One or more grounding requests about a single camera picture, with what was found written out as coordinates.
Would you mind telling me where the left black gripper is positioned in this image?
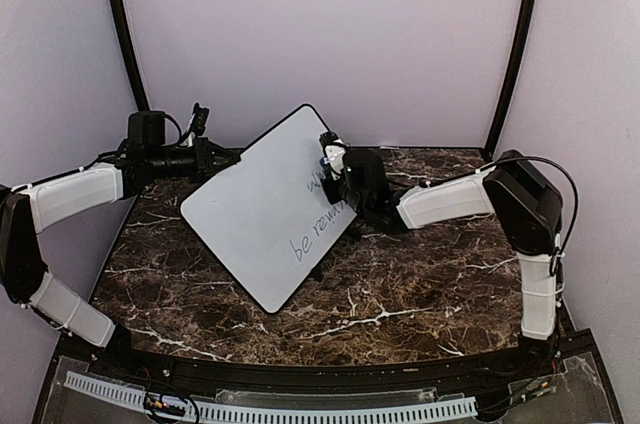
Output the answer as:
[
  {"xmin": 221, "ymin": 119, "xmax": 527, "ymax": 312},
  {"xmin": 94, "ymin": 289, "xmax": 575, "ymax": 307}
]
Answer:
[{"xmin": 148, "ymin": 137, "xmax": 242, "ymax": 183}]

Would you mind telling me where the black curved front rail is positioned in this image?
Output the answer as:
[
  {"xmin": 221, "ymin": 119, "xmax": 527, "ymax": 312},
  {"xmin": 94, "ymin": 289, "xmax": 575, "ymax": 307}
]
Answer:
[{"xmin": 49, "ymin": 331, "xmax": 592, "ymax": 399}]

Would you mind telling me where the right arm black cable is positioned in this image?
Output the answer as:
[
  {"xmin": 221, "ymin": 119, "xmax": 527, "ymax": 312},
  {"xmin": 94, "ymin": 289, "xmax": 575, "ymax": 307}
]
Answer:
[{"xmin": 419, "ymin": 157, "xmax": 580, "ymax": 275}]

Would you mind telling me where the right black frame post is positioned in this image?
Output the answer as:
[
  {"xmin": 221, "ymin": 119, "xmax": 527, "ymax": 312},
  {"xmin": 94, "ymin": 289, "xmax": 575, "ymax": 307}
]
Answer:
[{"xmin": 482, "ymin": 0, "xmax": 536, "ymax": 161}]

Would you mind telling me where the white whiteboard black frame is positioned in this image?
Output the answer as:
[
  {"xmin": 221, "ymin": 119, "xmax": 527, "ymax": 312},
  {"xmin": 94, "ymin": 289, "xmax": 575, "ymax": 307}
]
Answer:
[{"xmin": 180, "ymin": 104, "xmax": 356, "ymax": 314}]

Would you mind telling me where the left black frame post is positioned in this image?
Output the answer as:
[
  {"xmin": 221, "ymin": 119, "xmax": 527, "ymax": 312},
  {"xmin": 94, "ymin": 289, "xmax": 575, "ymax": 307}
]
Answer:
[{"xmin": 109, "ymin": 0, "xmax": 150, "ymax": 111}]

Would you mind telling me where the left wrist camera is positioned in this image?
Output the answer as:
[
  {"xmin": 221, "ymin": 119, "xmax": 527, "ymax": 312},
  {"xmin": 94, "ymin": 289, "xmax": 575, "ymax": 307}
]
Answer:
[{"xmin": 183, "ymin": 103, "xmax": 210, "ymax": 147}]

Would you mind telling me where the black frame post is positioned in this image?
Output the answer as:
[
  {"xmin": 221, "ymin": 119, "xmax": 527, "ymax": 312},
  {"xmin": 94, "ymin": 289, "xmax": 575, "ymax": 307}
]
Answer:
[
  {"xmin": 109, "ymin": 0, "xmax": 150, "ymax": 111},
  {"xmin": 482, "ymin": 0, "xmax": 536, "ymax": 161}
]

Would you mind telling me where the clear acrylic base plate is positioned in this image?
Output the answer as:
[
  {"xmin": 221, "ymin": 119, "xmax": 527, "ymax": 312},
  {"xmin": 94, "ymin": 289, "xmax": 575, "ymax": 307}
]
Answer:
[{"xmin": 35, "ymin": 353, "xmax": 616, "ymax": 423}]

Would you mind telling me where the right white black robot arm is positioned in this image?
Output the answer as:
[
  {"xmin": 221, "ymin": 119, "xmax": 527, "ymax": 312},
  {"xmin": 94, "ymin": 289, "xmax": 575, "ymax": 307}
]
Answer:
[{"xmin": 320, "ymin": 139, "xmax": 563, "ymax": 378}]

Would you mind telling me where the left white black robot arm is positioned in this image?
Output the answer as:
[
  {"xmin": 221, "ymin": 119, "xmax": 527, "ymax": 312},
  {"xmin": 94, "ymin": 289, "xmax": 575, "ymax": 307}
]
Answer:
[{"xmin": 1, "ymin": 105, "xmax": 241, "ymax": 380}]

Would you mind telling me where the white slotted cable duct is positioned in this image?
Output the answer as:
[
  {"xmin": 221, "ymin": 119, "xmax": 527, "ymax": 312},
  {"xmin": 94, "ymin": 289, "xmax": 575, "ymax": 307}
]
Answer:
[{"xmin": 64, "ymin": 371, "xmax": 477, "ymax": 423}]

